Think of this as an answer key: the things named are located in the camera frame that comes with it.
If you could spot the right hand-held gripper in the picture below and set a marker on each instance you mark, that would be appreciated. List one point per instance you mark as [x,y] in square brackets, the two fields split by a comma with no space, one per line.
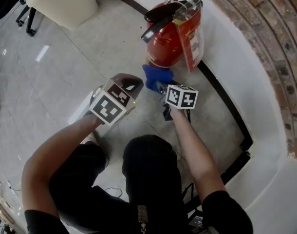
[180,97]

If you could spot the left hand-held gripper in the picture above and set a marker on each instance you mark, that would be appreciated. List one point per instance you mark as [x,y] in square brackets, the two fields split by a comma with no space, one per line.
[105,108]

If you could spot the blue cloth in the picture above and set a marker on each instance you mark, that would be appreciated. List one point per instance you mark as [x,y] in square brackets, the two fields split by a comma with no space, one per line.
[153,74]

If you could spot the red fire extinguisher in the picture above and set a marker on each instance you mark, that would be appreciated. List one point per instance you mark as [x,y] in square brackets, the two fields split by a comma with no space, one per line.
[165,45]

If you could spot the red tag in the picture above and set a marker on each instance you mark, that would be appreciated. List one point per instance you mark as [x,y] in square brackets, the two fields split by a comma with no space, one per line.
[194,45]

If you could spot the person's right forearm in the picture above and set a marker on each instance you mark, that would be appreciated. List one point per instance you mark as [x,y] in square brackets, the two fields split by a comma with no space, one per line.
[194,150]

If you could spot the person's left forearm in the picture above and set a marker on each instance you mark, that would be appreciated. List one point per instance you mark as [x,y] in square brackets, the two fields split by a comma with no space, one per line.
[53,155]

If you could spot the person's black trousers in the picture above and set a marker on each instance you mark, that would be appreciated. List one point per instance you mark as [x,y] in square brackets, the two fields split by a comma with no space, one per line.
[148,160]

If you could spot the black baseboard strip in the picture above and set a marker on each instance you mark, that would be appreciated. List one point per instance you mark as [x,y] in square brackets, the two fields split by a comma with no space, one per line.
[246,141]

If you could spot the cream trash bin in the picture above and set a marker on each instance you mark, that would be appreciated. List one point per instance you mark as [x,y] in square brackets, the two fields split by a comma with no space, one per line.
[65,4]

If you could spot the black office chair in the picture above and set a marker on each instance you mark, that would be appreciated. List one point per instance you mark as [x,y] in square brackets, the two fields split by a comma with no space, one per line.
[31,21]

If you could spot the person's black shirt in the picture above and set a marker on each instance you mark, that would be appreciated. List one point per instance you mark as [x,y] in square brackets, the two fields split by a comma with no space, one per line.
[226,211]

